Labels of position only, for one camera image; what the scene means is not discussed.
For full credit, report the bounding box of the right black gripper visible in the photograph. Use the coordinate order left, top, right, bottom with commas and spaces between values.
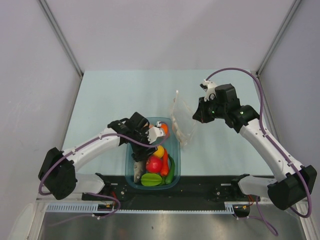
193, 95, 227, 124

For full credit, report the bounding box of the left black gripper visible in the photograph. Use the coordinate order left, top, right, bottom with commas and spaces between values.
130, 126, 158, 161

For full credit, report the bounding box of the grey toy fish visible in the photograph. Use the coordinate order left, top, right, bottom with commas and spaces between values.
133, 160, 146, 183

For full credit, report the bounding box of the clear zip top bag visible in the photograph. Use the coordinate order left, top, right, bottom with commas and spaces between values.
170, 90, 196, 147

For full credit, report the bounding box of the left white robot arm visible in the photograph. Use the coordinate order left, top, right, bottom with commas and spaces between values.
38, 112, 166, 200

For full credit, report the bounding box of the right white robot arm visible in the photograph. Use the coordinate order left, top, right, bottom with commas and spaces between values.
192, 81, 317, 210

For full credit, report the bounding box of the orange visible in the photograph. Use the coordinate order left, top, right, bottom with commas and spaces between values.
160, 123, 170, 138

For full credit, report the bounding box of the red apple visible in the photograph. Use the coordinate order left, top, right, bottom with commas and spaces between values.
145, 155, 163, 174

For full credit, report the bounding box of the blue transparent plastic bin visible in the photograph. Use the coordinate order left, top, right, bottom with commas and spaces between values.
125, 130, 181, 190

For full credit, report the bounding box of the red chili pepper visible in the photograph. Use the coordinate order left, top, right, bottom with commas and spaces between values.
160, 149, 169, 177

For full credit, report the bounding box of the green star fruit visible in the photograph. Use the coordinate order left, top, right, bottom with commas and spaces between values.
140, 173, 163, 187

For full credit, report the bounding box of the green cucumber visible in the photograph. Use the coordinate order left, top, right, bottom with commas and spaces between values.
165, 155, 176, 185

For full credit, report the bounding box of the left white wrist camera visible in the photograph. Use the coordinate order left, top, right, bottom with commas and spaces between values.
147, 121, 167, 144

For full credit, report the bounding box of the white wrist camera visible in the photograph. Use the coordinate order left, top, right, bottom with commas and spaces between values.
147, 121, 167, 144
200, 80, 218, 102

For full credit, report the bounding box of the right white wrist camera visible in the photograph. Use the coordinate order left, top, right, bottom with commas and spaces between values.
200, 80, 218, 102

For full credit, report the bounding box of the right aluminium frame post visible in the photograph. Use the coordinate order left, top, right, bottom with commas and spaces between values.
255, 0, 304, 77

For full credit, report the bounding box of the aluminium frame post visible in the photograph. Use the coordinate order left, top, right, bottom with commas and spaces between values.
255, 0, 304, 77
37, 0, 84, 80

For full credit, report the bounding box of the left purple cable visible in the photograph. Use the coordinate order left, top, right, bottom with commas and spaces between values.
38, 121, 171, 227

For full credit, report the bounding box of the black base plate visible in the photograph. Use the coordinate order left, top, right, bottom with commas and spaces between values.
82, 174, 261, 211

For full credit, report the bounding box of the white cable duct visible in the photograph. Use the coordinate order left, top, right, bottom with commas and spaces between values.
45, 203, 235, 215

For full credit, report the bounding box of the left aluminium frame post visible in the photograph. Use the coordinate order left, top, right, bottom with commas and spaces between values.
37, 0, 84, 80

